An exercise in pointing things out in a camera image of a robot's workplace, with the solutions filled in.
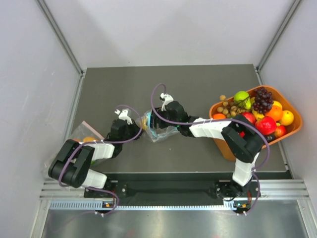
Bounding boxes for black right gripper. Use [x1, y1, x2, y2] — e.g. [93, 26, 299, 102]
[146, 107, 180, 130]

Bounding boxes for fake yellow lemon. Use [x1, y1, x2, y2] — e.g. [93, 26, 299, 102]
[141, 117, 148, 130]
[279, 110, 294, 126]

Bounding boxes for clear zip bag blue seal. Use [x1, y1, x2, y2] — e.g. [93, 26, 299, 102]
[141, 111, 180, 143]

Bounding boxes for fake green pear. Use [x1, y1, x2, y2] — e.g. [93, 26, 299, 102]
[233, 91, 250, 106]

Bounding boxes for fake dark grapes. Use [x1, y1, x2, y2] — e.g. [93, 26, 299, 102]
[252, 87, 273, 114]

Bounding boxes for fake red apple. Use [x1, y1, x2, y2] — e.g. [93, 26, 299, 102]
[241, 112, 256, 124]
[255, 117, 277, 135]

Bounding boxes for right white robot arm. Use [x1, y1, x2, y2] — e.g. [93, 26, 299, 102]
[151, 101, 265, 196]

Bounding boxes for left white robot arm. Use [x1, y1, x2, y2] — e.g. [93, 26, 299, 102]
[48, 119, 142, 197]

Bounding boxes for fake yellow fruit pink bag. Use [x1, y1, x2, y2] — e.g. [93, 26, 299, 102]
[83, 136, 96, 142]

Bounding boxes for clear zip bag pink seal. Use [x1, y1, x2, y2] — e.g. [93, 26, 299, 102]
[42, 121, 104, 178]

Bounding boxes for fake orange left in bin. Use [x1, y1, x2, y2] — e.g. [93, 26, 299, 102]
[212, 113, 227, 119]

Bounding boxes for fake brown longan bunch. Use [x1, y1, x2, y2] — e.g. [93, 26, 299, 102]
[216, 95, 250, 118]

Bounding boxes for fake red apple top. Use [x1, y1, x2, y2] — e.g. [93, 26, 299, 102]
[241, 112, 256, 124]

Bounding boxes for fake dark plum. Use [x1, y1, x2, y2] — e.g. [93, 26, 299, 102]
[264, 133, 276, 143]

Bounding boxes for fake large orange in bin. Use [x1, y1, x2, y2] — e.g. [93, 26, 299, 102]
[265, 105, 283, 121]

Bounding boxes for fake small red peach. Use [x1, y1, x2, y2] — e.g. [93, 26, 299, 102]
[274, 125, 287, 139]

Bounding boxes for fake yellow lemon in bin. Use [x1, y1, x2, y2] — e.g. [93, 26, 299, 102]
[279, 110, 294, 126]

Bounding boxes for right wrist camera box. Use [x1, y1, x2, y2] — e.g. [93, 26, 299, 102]
[159, 93, 174, 112]

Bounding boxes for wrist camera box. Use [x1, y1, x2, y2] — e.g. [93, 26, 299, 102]
[159, 93, 174, 112]
[114, 108, 133, 125]

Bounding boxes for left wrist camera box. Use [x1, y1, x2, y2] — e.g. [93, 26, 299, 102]
[114, 108, 133, 125]

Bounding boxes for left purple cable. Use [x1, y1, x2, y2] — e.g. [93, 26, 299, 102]
[58, 104, 143, 187]

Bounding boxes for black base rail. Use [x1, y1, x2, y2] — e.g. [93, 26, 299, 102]
[84, 172, 261, 206]

